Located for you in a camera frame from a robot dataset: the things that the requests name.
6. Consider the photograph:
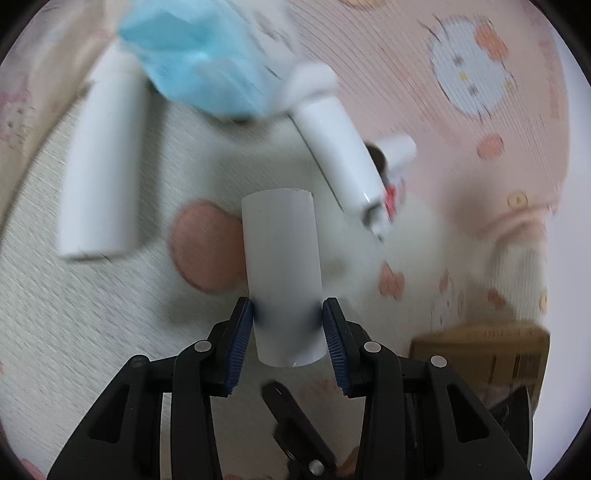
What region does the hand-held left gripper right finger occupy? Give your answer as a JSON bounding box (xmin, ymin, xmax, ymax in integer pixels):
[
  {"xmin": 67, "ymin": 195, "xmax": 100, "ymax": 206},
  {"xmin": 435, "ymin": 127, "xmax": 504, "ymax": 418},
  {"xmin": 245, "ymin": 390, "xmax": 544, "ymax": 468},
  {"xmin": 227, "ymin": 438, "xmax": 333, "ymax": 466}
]
[{"xmin": 322, "ymin": 298, "xmax": 534, "ymax": 480}]

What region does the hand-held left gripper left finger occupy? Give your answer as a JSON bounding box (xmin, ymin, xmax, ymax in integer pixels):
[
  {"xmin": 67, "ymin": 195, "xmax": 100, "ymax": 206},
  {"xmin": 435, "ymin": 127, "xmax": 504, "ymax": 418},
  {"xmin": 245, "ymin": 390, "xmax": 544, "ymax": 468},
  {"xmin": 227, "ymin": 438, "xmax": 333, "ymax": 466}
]
[{"xmin": 47, "ymin": 296, "xmax": 254, "ymax": 480}]

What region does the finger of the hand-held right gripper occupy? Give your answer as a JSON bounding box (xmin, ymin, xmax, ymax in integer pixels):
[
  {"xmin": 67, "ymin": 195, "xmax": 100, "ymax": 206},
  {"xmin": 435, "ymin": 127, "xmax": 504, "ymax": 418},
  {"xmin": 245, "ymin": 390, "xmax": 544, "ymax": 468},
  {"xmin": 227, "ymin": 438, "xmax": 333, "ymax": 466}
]
[{"xmin": 262, "ymin": 382, "xmax": 340, "ymax": 480}]

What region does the white paper roll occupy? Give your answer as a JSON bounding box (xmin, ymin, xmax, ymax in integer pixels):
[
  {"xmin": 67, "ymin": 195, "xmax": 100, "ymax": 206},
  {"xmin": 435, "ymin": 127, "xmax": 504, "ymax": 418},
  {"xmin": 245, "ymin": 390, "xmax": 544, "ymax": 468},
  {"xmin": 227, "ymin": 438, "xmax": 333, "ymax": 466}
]
[
  {"xmin": 293, "ymin": 98, "xmax": 389, "ymax": 217},
  {"xmin": 367, "ymin": 135, "xmax": 419, "ymax": 174},
  {"xmin": 241, "ymin": 187, "xmax": 326, "ymax": 368},
  {"xmin": 55, "ymin": 46, "xmax": 151, "ymax": 261}
]

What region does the blue tissue pack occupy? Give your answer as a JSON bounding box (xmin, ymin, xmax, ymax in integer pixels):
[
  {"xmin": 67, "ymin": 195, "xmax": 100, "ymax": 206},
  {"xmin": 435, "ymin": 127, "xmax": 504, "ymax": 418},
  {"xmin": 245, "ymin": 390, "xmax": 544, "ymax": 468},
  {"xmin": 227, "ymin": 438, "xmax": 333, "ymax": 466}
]
[{"xmin": 117, "ymin": 0, "xmax": 340, "ymax": 121}]

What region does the cardboard box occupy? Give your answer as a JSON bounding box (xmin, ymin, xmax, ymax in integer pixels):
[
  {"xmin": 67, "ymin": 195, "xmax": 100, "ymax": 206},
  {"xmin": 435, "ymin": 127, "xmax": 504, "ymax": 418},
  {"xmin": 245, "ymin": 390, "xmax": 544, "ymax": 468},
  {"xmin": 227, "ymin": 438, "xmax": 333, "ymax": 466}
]
[{"xmin": 411, "ymin": 325, "xmax": 551, "ymax": 402}]

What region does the red and white sachet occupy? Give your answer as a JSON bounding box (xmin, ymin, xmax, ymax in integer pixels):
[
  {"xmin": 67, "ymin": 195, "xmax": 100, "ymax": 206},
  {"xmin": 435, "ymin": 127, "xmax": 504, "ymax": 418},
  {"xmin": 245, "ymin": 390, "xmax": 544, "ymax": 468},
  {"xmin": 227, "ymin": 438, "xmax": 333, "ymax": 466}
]
[{"xmin": 365, "ymin": 171, "xmax": 409, "ymax": 241}]

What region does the pink printed blanket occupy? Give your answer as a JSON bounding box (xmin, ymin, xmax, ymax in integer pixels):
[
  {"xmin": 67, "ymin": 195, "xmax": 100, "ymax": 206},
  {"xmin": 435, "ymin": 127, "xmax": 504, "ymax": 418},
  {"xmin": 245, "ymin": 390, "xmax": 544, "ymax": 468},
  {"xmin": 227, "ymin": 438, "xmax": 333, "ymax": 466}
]
[{"xmin": 0, "ymin": 0, "xmax": 591, "ymax": 480}]

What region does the pink printed pillow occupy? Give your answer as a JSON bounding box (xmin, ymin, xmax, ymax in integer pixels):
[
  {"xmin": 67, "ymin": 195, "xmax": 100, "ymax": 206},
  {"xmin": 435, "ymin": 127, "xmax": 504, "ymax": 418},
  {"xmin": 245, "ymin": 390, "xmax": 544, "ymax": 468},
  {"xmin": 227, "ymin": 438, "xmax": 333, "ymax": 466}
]
[{"xmin": 0, "ymin": 9, "xmax": 123, "ymax": 217}]

